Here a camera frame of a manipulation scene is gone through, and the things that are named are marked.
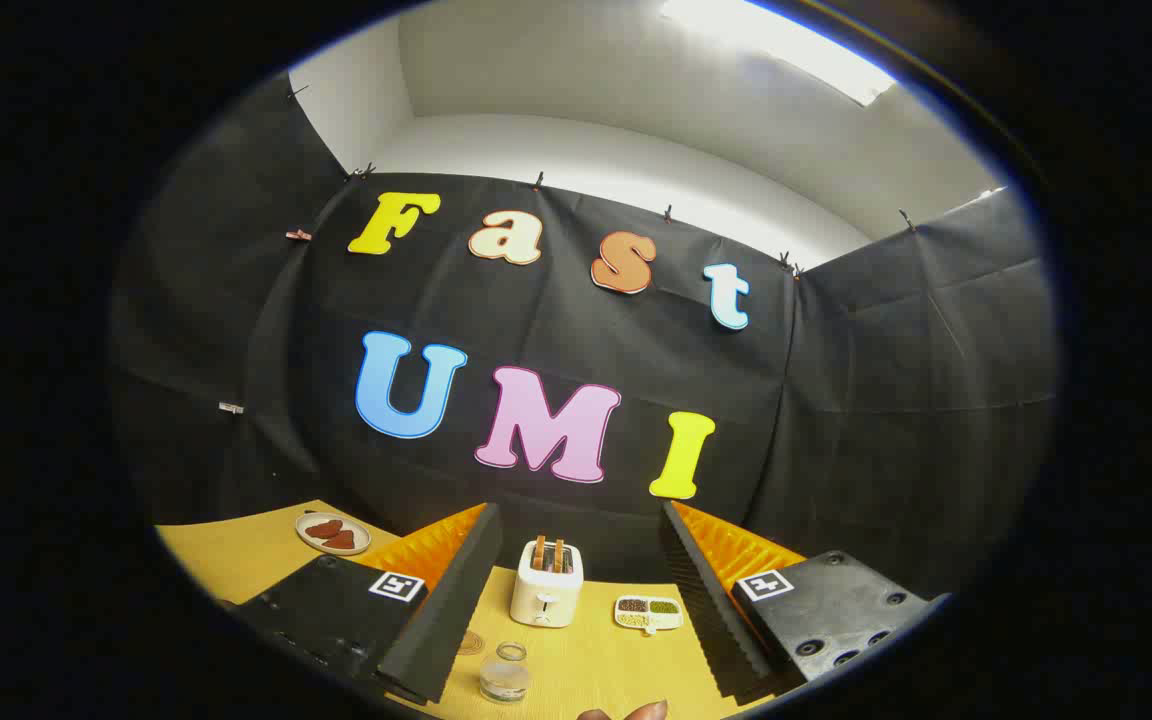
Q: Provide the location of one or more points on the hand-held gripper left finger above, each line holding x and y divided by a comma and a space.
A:
451, 610

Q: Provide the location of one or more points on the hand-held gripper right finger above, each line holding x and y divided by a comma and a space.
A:
706, 610

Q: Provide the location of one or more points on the round cork coaster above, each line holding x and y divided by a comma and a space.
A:
471, 643

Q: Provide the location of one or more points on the clear plastic juice bottle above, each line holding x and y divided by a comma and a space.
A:
504, 680

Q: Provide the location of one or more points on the white divided grain dish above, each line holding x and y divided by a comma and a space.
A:
648, 612

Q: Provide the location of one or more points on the white toaster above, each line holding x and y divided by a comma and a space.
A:
546, 595

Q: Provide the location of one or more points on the toasted bread slice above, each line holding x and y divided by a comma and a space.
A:
539, 553
558, 556

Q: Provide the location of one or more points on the wooden table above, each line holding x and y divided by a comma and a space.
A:
596, 660

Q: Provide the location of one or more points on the reddish brown cookie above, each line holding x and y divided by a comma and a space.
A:
342, 541
324, 528

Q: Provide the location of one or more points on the white round plate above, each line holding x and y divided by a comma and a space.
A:
314, 540

